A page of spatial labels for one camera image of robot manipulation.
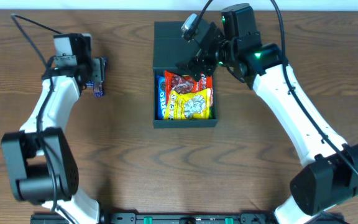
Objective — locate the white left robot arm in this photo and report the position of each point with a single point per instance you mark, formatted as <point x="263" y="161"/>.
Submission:
<point x="40" y="165"/>

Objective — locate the yellow sunflower seed bag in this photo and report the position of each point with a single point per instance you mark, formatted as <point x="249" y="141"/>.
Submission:
<point x="189" y="106"/>

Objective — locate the blue Eclipse gum pack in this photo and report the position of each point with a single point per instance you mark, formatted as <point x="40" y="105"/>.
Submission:
<point x="89" y="84"/>

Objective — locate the dark blue chocolate bar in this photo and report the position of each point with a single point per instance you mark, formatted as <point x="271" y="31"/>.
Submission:
<point x="98" y="89"/>

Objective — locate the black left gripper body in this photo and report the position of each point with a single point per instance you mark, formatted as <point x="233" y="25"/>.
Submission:
<point x="98" y="71"/>

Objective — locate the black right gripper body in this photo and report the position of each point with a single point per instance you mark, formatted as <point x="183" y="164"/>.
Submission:
<point x="201" y="61"/>

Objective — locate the blue Oreo cookie pack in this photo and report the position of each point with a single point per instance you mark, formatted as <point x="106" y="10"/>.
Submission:
<point x="161" y="98"/>

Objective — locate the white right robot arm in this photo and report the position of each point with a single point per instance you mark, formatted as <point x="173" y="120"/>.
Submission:
<point x="329" y="174"/>

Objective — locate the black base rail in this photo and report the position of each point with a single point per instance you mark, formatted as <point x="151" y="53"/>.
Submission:
<point x="132" y="218"/>

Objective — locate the red dried fruit bag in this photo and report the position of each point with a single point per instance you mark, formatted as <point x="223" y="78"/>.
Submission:
<point x="186" y="84"/>

